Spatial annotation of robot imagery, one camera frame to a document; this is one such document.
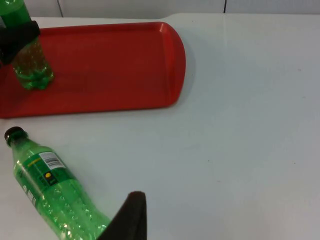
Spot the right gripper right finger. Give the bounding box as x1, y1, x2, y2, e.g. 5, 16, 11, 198
98, 191, 148, 240

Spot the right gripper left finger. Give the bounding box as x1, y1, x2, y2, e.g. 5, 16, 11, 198
0, 20, 41, 65

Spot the green plastic bottle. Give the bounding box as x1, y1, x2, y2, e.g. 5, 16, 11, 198
3, 126, 112, 240
0, 0, 55, 91

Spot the red tray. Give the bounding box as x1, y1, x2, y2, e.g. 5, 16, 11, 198
0, 21, 187, 119

